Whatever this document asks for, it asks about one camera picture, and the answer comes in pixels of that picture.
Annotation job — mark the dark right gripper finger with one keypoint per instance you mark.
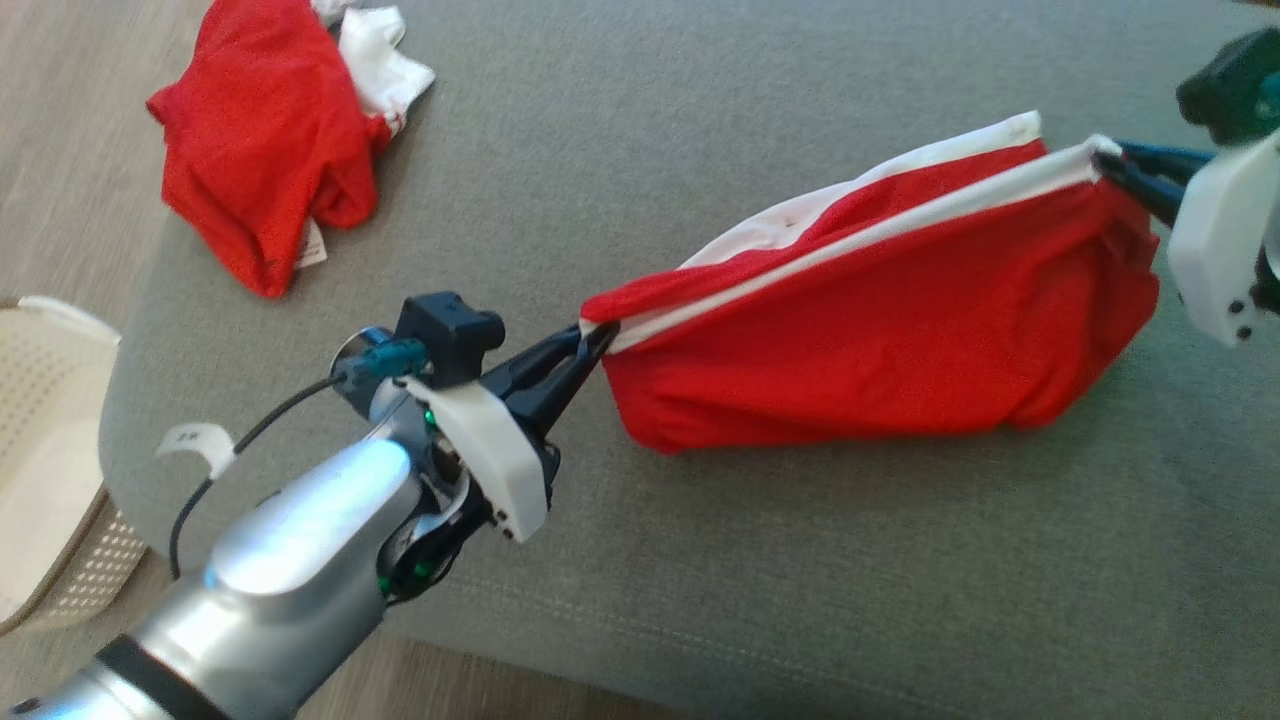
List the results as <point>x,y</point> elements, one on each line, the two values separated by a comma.
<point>1170,155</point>
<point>1145,190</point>

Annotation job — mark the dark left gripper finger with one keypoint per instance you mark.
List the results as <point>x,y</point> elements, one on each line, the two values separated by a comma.
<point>575,385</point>
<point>545,358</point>

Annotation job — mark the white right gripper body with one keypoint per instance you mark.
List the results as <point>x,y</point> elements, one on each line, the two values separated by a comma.
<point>1215,240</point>

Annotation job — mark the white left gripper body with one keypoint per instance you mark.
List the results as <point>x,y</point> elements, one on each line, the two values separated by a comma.
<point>495,460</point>

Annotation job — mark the red shorts with white band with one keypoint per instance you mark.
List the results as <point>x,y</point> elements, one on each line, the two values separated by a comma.
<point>850,340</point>

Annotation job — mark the red white basketball jersey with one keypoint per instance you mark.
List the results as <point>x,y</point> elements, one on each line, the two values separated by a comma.
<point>260,140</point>

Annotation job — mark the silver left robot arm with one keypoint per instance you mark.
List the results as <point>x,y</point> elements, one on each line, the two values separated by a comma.
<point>280,560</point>

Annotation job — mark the grey fabric sofa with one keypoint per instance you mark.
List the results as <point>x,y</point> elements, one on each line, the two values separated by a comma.
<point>700,150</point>

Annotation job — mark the beige perforated laundry basket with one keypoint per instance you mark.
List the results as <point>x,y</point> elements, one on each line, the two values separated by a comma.
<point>40,450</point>

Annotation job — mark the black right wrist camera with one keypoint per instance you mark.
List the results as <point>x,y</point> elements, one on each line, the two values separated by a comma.
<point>1235,90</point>

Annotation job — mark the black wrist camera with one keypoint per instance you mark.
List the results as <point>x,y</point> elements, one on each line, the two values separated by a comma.
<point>450,330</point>
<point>1235,90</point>

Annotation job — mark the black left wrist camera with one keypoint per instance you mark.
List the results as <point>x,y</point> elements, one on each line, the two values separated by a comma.
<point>450,330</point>

